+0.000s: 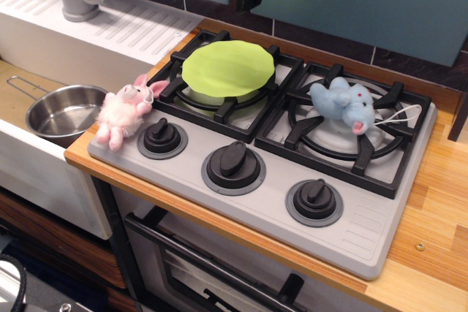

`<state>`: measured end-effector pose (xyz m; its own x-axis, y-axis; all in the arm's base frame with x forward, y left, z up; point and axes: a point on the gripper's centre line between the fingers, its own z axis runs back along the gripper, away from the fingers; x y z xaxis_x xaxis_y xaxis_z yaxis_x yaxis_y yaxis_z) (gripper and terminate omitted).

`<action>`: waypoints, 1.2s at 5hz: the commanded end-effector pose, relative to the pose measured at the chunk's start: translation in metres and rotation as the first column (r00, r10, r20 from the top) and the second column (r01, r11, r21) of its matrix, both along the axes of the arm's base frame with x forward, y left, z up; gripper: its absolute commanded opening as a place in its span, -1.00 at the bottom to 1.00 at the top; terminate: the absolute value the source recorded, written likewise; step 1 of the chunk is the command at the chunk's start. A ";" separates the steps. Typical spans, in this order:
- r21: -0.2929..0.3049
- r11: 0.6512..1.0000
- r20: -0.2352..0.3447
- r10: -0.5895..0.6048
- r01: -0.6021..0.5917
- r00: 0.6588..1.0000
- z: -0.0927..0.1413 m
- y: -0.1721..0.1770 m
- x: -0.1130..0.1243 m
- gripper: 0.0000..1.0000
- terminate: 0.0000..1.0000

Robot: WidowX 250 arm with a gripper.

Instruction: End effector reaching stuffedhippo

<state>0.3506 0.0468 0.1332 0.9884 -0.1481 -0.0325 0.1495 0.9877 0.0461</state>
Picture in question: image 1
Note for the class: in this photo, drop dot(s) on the green plastic plate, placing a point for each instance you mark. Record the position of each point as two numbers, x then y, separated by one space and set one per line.
228 68

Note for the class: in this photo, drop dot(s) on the black left burner grate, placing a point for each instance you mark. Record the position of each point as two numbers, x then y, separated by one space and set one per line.
239 117

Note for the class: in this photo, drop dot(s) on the black burner grate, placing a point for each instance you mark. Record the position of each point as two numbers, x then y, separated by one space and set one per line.
239 117
376 161

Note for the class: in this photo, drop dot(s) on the pink stuffed bunny toy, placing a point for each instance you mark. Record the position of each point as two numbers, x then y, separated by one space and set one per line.
121 114

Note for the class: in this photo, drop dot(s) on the blue stuffed hippo toy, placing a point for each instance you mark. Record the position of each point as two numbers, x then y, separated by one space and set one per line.
351 104

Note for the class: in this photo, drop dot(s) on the black left stove knob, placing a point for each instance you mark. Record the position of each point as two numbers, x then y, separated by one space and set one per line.
162 140

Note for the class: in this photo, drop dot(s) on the black stove knob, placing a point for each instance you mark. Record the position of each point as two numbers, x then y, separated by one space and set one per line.
233 170
314 203
162 140

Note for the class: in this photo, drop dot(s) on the white toy sink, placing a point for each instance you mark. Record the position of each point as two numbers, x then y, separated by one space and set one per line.
41 50

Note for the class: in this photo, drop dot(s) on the black right burner grate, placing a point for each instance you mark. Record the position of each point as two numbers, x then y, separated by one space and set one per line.
376 161

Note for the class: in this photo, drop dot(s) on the black middle stove knob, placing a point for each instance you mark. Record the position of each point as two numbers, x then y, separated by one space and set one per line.
233 170

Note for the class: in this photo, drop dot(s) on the stainless steel pot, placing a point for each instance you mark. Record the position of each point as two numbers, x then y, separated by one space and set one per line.
60 116

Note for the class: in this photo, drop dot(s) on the black right stove knob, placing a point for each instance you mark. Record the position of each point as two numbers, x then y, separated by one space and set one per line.
314 203

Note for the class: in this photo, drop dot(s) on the grey toy stove top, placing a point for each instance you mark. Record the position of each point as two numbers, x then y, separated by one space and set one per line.
358 242

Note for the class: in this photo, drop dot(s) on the toy oven door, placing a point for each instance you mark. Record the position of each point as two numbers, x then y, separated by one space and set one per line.
191 289

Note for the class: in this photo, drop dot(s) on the black oven door handle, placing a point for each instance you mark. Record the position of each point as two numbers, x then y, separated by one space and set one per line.
281 302

